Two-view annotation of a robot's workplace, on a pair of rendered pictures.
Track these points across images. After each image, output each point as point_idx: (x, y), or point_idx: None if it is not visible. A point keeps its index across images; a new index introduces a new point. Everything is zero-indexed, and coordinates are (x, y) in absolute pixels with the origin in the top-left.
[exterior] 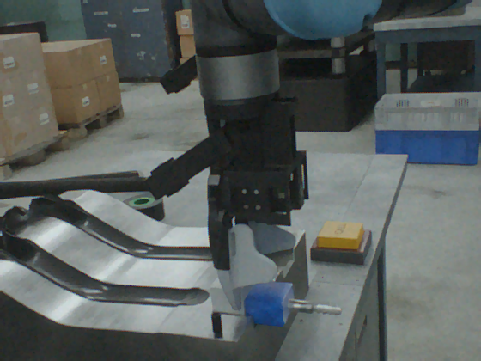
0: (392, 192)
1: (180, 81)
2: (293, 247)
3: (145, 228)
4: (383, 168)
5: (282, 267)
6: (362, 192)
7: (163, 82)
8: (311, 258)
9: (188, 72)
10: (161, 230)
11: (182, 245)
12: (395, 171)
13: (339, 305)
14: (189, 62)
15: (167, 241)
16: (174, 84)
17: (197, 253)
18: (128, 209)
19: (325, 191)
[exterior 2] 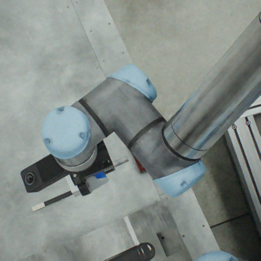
0: (122, 46)
1: (47, 186)
2: (175, 223)
3: (69, 257)
4: (86, 2)
5: (186, 247)
6: (102, 57)
7: (32, 192)
8: (141, 173)
9: (54, 181)
10: (76, 249)
11: (107, 256)
12: (98, 3)
13: (190, 209)
14: (54, 179)
15: (92, 257)
16: (42, 188)
17: (122, 257)
18: (46, 254)
19: (73, 69)
